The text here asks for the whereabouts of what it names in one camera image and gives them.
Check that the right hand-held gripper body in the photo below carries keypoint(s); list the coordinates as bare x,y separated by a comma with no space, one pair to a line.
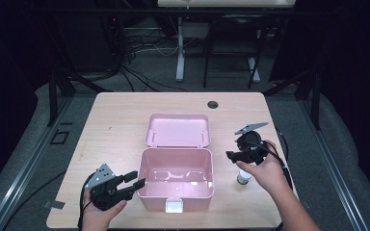
250,142

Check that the black chair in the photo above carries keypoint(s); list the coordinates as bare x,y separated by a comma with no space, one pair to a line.
234,35

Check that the person's left hand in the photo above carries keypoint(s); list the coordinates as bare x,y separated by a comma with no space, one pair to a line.
96,219

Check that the dark computer tower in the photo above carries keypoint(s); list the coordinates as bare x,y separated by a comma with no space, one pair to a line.
114,41

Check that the black metal stand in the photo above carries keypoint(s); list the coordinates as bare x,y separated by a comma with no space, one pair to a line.
316,99
53,96

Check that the grey tape strip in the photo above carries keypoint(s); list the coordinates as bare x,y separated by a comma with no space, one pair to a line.
54,204

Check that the aluminium floor rail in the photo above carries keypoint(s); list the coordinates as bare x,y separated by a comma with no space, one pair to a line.
22,173
330,166

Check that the person's right hand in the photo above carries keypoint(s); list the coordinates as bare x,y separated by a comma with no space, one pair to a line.
269,174

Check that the pink plastic medicine box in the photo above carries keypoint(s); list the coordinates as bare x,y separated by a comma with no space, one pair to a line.
176,131

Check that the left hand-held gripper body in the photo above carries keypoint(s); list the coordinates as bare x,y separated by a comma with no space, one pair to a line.
104,192

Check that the white desk with legs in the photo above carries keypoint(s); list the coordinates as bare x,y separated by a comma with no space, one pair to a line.
180,48

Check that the small white green bottle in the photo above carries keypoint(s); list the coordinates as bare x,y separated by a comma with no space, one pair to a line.
242,178

